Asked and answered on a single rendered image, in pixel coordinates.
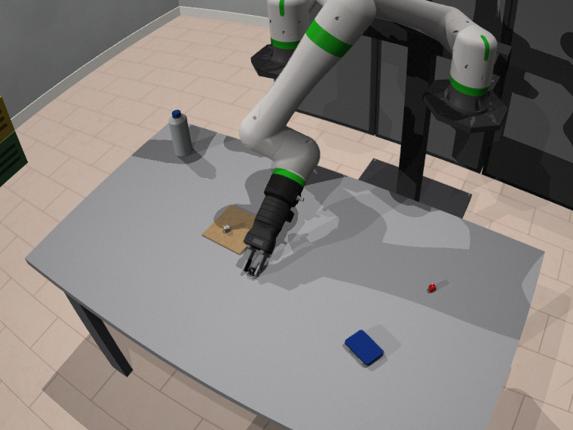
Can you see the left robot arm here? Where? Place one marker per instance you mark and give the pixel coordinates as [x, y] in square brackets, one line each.
[336, 28]

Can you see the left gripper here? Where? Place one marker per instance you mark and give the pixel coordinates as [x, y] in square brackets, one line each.
[282, 193]

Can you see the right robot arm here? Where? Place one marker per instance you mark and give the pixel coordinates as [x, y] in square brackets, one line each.
[288, 22]

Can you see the grey bottle with blue cap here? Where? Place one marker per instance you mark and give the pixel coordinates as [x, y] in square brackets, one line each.
[180, 134]

